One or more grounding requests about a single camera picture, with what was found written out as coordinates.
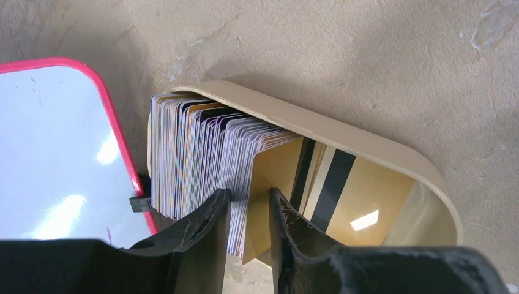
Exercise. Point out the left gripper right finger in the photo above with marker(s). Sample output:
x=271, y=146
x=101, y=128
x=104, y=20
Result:
x=304, y=258

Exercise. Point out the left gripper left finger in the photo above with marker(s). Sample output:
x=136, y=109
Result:
x=188, y=256

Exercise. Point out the gold credit card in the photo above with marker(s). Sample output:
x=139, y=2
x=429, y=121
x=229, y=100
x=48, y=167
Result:
x=277, y=167

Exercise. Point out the beige oval card tray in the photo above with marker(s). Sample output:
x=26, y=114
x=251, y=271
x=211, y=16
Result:
x=361, y=189

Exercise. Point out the stack of credit cards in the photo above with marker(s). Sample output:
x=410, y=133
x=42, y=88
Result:
x=196, y=146

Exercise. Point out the black whiteboard clip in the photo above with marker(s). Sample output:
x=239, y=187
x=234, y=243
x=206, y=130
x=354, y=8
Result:
x=140, y=204

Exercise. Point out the white board with pink rim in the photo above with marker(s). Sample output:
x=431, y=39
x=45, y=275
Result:
x=66, y=170

